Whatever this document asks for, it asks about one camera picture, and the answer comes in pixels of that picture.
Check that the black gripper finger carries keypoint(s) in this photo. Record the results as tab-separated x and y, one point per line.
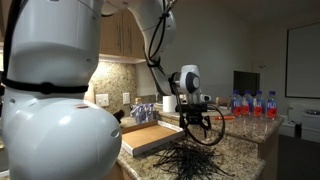
188	125
205	124

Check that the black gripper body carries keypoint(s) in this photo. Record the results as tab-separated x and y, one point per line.
195	117

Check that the black zip tie pile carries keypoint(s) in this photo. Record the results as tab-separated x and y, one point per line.
191	160

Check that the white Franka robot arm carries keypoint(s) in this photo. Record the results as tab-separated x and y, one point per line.
50	133

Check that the flat cardboard box white rim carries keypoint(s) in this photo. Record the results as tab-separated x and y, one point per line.
150	136

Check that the orange marker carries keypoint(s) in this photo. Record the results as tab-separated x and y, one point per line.
224	117

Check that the wooden chair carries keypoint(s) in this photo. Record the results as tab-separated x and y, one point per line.
222	101

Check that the white paper towel roll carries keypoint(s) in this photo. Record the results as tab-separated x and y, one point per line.
168	104

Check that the Fiji water bottle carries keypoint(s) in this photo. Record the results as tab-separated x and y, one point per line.
271	108
236	106
247	106
258	108

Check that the glass jar wooden lid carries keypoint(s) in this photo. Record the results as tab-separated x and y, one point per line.
138	100

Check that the black television screen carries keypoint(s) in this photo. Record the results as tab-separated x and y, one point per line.
246	83

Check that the black kitchen appliance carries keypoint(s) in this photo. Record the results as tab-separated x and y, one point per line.
118	116

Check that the white low furniture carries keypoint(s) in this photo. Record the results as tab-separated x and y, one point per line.
311	128

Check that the wooden upper cabinet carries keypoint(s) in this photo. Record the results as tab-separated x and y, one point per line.
115	36

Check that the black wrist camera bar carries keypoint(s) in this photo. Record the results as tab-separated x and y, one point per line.
195	107

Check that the white light switch plate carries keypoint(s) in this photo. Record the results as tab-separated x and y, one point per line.
126	98

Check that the white wall outlet plate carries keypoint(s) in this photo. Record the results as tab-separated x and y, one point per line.
102	100

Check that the wall whiteboard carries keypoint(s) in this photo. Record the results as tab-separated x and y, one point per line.
305	60

